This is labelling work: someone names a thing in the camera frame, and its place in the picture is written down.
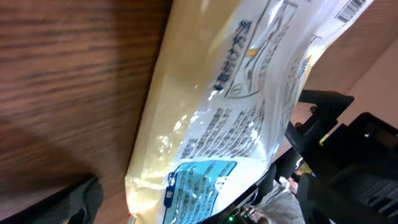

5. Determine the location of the yellow snack bag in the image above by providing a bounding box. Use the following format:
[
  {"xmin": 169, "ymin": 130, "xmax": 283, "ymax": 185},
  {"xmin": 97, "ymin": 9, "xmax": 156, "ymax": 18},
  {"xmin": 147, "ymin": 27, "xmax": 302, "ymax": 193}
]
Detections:
[{"xmin": 125, "ymin": 0, "xmax": 370, "ymax": 223}]

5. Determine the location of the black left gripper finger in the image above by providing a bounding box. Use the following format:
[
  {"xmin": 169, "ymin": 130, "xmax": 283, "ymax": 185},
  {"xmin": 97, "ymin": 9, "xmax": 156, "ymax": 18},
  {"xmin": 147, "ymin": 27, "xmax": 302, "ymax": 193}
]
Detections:
[{"xmin": 1, "ymin": 175, "xmax": 103, "ymax": 224}]

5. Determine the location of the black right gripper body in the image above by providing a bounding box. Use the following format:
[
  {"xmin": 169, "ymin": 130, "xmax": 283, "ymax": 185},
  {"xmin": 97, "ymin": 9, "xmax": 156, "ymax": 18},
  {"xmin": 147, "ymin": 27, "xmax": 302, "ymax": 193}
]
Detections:
[{"xmin": 270, "ymin": 112, "xmax": 398, "ymax": 224}]

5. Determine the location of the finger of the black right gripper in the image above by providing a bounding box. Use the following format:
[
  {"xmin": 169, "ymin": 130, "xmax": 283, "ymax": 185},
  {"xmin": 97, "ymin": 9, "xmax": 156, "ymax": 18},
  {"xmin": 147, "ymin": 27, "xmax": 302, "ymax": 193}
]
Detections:
[
  {"xmin": 200, "ymin": 163, "xmax": 276, "ymax": 224},
  {"xmin": 285, "ymin": 90, "xmax": 354, "ymax": 155}
]

